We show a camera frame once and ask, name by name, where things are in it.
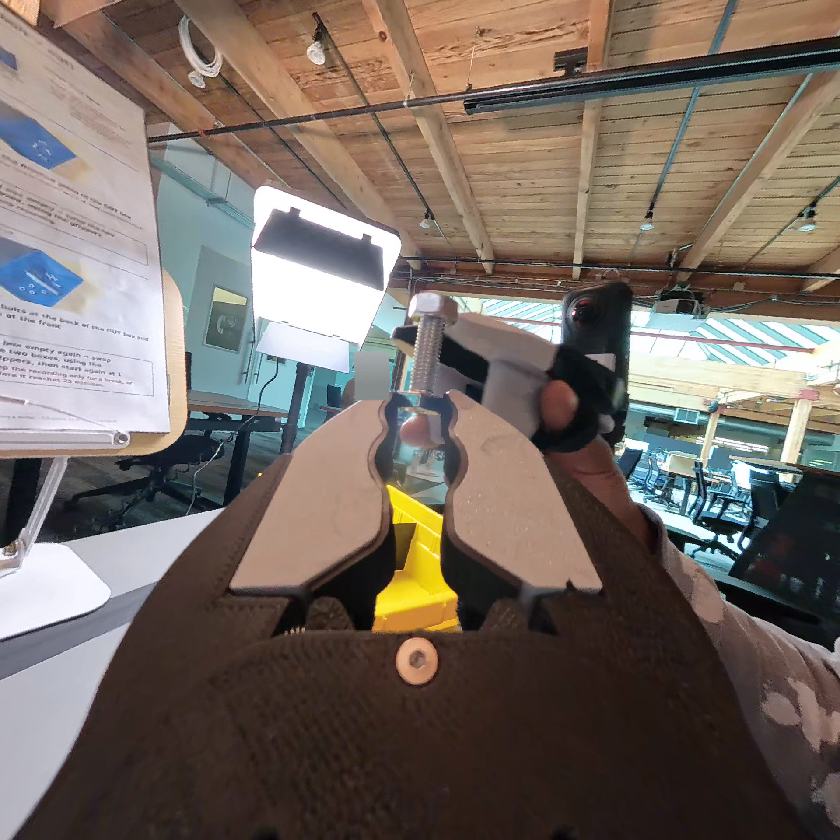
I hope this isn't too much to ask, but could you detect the brown top desk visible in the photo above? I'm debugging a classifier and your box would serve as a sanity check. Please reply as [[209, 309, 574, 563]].
[[187, 390, 290, 506]]

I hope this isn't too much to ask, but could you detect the person's right forearm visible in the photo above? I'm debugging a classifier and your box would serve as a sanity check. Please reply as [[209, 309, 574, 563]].
[[646, 505, 840, 840]]

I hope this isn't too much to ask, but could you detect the black mesh office chair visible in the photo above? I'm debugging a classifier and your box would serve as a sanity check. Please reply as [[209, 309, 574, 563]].
[[682, 466, 840, 624]]

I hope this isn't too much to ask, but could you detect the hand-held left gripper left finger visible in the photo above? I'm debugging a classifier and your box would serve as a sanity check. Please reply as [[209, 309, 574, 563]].
[[230, 394, 398, 601]]

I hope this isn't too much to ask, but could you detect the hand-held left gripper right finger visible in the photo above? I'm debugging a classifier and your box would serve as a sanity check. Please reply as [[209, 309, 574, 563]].
[[440, 390, 605, 599]]

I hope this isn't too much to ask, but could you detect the yellow plastic bin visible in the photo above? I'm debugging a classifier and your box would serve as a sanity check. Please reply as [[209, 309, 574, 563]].
[[374, 484, 460, 634]]

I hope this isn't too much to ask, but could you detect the printed instruction sheet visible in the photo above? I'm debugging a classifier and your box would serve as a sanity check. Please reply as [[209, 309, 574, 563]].
[[0, 7, 172, 434]]

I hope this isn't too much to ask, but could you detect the row of black office chairs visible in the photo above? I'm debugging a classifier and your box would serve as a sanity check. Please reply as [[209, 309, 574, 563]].
[[617, 446, 775, 559]]

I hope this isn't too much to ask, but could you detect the ceiling projector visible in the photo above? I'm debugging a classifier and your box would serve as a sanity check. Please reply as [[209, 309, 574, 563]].
[[646, 289, 710, 329]]

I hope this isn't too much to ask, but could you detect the person's right hand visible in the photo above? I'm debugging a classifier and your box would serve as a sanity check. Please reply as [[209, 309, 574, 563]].
[[399, 379, 665, 549]]

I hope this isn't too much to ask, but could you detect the studio light panel on stand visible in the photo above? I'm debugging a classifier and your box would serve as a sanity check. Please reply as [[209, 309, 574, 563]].
[[251, 185, 403, 454]]

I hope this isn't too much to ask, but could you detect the white cable coil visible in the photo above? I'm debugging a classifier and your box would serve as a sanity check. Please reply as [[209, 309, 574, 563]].
[[177, 16, 224, 89]]

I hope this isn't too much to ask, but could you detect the grey door with dark window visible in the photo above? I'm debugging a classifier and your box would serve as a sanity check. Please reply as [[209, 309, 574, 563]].
[[185, 246, 260, 395]]

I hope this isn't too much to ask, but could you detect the steel hex bolt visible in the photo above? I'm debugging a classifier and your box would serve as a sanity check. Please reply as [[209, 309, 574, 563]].
[[390, 325, 455, 413]]

